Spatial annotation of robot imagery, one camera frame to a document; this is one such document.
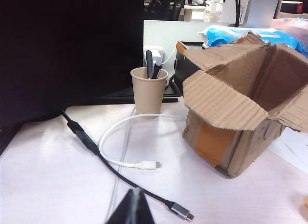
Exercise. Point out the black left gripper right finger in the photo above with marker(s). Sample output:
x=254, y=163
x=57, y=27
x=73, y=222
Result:
x=143, y=209

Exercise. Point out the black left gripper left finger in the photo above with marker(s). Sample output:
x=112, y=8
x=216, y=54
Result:
x=125, y=209

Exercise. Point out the cardboard box marked BOX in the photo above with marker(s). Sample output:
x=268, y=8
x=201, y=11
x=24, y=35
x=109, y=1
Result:
x=223, y=101

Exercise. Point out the dark red box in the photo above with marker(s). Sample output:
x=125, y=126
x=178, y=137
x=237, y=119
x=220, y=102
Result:
x=291, y=7

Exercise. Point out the beige paper cup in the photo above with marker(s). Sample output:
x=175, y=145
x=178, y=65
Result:
x=149, y=96

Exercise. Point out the short black marker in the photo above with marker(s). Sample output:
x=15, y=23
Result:
x=157, y=69

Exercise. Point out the tall black pen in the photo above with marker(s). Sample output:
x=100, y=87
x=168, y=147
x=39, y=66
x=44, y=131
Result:
x=149, y=62

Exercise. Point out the black wooden desk riser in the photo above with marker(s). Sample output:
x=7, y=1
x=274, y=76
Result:
x=190, y=69

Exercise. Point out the white paper sheet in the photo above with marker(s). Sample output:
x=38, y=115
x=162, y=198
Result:
x=291, y=142

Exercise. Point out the black monitor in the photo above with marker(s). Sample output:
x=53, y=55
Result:
x=60, y=53

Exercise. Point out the white partition panel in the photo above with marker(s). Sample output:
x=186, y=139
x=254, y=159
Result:
x=173, y=31

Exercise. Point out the blue plastic bag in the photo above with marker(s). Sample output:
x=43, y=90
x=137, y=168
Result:
x=231, y=33

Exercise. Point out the clear plastic bottle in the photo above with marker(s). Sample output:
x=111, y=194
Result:
x=213, y=10

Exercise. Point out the pink white tissue pack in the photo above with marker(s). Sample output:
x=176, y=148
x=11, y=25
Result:
x=288, y=25

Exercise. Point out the white wall charger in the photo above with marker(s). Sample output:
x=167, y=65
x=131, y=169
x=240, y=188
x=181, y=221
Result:
x=156, y=53

